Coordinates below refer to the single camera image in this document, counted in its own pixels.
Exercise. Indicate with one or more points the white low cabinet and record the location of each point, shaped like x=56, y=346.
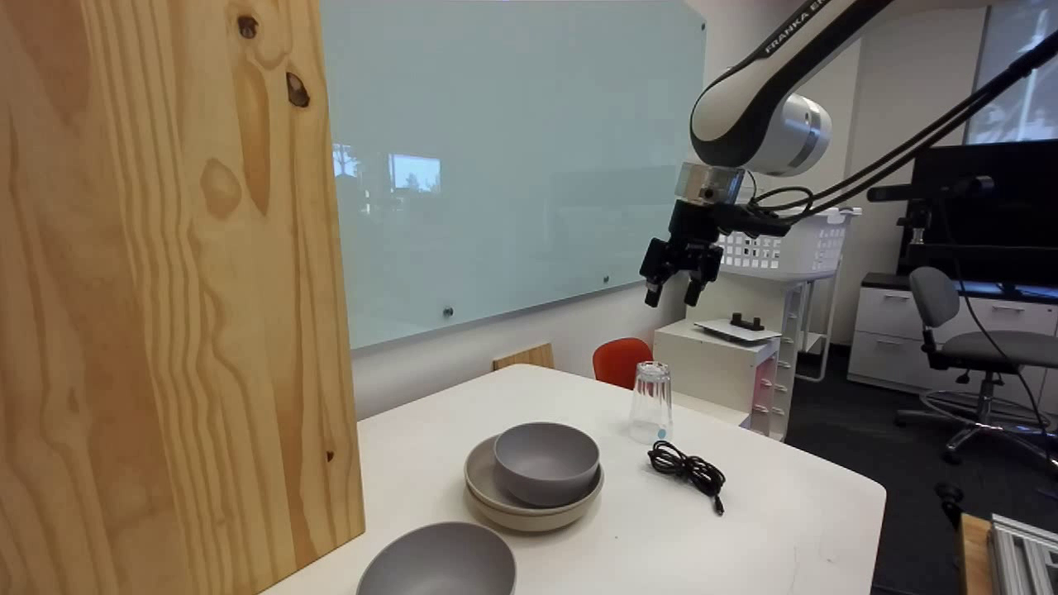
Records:
x=707, y=368

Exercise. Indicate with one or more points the wooden plywood panel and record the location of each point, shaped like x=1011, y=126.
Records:
x=168, y=333

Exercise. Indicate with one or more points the gray bowl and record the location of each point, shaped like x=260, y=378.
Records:
x=546, y=463

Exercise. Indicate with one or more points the white laundry basket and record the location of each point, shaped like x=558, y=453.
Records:
x=805, y=251

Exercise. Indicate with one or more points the grey plate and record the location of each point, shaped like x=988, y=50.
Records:
x=438, y=559

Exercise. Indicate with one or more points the glass whiteboard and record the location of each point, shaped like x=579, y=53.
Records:
x=498, y=166

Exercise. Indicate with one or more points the clear plastic drawer tower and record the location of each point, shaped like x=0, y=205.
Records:
x=773, y=399

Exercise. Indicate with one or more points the beige bottom bowl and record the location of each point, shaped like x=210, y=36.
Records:
x=516, y=518

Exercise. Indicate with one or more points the window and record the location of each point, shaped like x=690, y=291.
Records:
x=1031, y=110

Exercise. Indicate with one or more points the black stereo camera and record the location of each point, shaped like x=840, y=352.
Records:
x=892, y=192

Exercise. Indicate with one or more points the white tray with black parts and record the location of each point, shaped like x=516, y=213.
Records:
x=734, y=328

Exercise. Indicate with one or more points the black monitor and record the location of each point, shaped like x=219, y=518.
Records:
x=994, y=232

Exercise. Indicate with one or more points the wooden board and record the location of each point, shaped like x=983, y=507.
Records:
x=978, y=556

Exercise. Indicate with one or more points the red chair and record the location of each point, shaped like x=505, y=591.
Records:
x=624, y=361

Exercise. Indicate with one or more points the aluminium frame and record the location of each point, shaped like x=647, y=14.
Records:
x=1031, y=556

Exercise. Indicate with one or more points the white drawer cabinet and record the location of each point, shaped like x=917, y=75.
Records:
x=880, y=333

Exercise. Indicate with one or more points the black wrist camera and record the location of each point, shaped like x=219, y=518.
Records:
x=763, y=221

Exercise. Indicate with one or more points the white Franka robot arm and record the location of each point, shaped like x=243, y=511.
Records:
x=747, y=87

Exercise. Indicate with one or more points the clear drinking glass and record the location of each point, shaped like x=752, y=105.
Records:
x=653, y=403

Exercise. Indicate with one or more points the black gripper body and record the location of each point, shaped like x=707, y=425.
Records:
x=696, y=232

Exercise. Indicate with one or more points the gray office chair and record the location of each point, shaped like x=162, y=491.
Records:
x=971, y=350

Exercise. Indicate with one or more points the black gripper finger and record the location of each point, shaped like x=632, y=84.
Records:
x=703, y=284
x=657, y=270

